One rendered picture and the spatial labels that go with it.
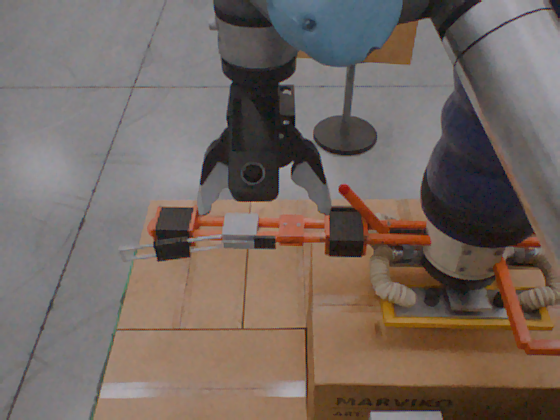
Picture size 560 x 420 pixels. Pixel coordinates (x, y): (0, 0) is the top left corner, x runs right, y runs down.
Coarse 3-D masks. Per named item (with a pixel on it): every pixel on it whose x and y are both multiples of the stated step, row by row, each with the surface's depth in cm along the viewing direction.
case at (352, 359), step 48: (336, 288) 126; (336, 336) 116; (384, 336) 116; (432, 336) 116; (480, 336) 116; (336, 384) 109; (384, 384) 108; (432, 384) 108; (480, 384) 108; (528, 384) 108
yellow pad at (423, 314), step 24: (408, 288) 110; (432, 288) 110; (528, 288) 110; (384, 312) 106; (408, 312) 105; (432, 312) 105; (456, 312) 105; (480, 312) 105; (504, 312) 105; (528, 312) 105
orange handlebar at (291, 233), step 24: (216, 216) 109; (288, 216) 108; (216, 240) 106; (288, 240) 105; (312, 240) 105; (384, 240) 104; (408, 240) 104; (528, 240) 104; (504, 264) 99; (504, 288) 95; (528, 336) 88
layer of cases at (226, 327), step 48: (144, 240) 191; (144, 288) 175; (192, 288) 175; (240, 288) 175; (288, 288) 175; (144, 336) 162; (192, 336) 162; (240, 336) 162; (288, 336) 162; (144, 384) 151; (192, 384) 151; (240, 384) 151; (288, 384) 151
